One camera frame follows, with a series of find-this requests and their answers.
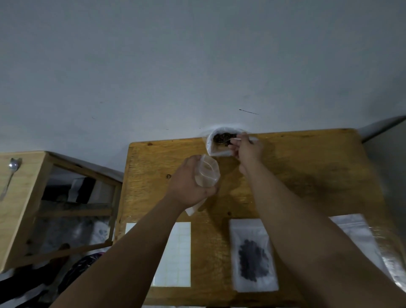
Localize large open plastic bag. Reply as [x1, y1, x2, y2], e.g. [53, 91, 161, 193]
[206, 127, 252, 158]

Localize white-handled scooping spoon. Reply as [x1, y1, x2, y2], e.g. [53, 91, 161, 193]
[216, 135, 259, 147]

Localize person's right forearm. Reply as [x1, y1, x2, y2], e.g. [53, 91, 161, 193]
[244, 161, 406, 308]

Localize filled clear zip bag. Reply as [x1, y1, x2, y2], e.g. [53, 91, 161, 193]
[229, 219, 280, 293]

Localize wooden shelf unit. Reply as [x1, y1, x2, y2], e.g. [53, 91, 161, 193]
[0, 151, 123, 274]

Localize grey patterned cloth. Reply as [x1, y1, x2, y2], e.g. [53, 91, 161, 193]
[40, 218, 111, 255]

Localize stack of empty clear bags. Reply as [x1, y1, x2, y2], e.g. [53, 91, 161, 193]
[329, 213, 406, 293]

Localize dark beans in zip bag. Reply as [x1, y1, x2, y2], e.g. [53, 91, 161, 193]
[238, 239, 270, 282]

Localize person's left hand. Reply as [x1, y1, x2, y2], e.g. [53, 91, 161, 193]
[165, 155, 219, 209]

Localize dark beans in large bag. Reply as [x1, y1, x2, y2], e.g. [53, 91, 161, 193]
[213, 133, 236, 146]

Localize black and white garment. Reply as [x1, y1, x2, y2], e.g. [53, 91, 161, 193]
[67, 177, 96, 204]

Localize person's left forearm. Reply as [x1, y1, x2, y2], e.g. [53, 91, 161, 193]
[50, 195, 188, 308]

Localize person's right hand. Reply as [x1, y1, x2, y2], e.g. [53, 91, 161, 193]
[228, 133, 264, 175]

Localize dark patterned cloth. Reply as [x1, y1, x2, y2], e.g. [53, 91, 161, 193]
[56, 252, 106, 296]

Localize white sticker label sheet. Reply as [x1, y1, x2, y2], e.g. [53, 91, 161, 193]
[125, 222, 192, 288]

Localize small clear zip bag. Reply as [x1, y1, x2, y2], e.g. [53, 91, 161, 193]
[185, 154, 221, 217]

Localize metal spoon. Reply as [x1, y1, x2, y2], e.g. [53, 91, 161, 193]
[0, 158, 22, 201]

